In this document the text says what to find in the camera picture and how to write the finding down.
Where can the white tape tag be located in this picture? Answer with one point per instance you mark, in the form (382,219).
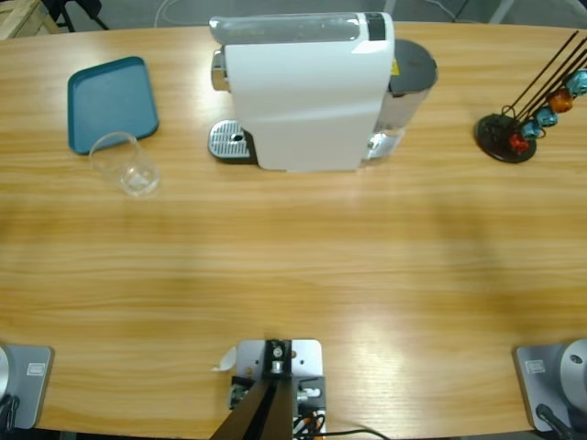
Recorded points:
(227,359)

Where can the white capsule coffee machine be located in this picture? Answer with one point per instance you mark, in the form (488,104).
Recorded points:
(302,101)

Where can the black chair legs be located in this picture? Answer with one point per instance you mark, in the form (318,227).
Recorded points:
(73,5)

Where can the black coffee machine drip tray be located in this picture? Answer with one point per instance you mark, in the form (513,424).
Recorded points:
(229,139)

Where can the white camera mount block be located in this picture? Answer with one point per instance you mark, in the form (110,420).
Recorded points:
(307,362)

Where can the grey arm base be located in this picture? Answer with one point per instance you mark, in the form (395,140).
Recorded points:
(532,389)
(32,389)

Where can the clear glass cup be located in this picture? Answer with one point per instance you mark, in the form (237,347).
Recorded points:
(137,181)

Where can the black capsule holder stand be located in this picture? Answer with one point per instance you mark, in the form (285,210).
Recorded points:
(495,137)

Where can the red coffee capsule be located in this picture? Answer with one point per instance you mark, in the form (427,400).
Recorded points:
(518,143)

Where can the teal plastic tray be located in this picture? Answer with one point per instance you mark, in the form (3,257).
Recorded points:
(110,101)

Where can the dark camera post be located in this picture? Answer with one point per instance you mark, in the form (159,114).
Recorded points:
(266,412)

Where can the grey translucent machine lever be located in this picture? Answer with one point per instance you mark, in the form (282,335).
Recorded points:
(284,28)

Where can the orange coffee capsule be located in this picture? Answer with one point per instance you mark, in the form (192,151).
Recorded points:
(561,102)

